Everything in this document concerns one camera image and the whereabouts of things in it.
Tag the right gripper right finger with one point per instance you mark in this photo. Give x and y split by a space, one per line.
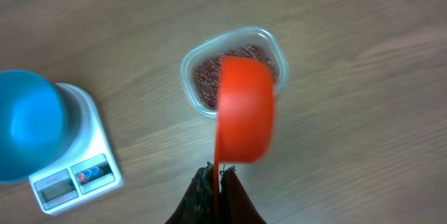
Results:
235 206

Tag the red beans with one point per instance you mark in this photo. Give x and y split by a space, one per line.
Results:
206 73

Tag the white digital kitchen scale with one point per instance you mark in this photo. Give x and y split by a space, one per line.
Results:
87 169

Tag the orange scoop with blue handle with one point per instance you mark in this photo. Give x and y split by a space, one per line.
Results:
245 114

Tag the blue bowl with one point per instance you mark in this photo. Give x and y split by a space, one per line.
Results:
34 124

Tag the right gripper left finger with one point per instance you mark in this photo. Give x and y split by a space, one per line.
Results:
197 204

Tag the clear plastic container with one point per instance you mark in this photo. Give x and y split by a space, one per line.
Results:
235 38

